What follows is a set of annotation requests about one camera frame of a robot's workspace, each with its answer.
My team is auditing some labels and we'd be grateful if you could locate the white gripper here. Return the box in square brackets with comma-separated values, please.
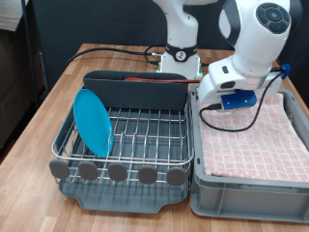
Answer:
[197, 74, 285, 104]

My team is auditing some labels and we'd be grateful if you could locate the blue plate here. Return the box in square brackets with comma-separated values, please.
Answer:
[72, 88, 115, 159]

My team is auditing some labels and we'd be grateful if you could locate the grey dish drying rack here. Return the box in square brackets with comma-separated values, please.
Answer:
[57, 96, 191, 215]

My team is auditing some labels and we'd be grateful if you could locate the dark grey cutlery holder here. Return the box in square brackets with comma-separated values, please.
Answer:
[82, 70, 189, 112]

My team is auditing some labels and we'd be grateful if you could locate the pink checkered cloth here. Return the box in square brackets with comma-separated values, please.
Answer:
[196, 91, 309, 183]

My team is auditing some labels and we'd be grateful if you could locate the grey plastic crate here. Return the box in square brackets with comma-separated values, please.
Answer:
[190, 84, 309, 223]

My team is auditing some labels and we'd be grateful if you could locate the dark metal pole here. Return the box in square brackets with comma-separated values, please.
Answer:
[20, 0, 41, 109]

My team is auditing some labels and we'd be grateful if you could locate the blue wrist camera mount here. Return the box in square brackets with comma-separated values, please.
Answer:
[221, 89, 259, 111]

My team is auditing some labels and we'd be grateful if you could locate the black camera cable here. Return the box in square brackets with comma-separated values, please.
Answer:
[198, 46, 309, 133]

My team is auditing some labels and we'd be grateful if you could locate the blue cable clip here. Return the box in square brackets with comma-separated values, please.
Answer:
[279, 63, 293, 80]

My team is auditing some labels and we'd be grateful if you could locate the black table cable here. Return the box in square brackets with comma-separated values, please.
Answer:
[66, 43, 167, 67]

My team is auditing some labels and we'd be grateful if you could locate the metal wire dish rack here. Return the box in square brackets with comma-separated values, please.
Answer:
[48, 86, 195, 188]

